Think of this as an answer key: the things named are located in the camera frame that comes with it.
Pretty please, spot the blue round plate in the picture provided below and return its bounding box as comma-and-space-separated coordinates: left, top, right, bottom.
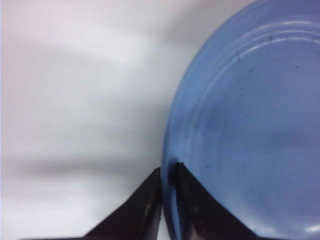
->
161, 0, 320, 240

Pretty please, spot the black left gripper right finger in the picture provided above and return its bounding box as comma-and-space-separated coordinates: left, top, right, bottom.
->
174, 162, 258, 240

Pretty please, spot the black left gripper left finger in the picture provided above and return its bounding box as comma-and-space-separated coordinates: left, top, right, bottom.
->
19, 167, 162, 240

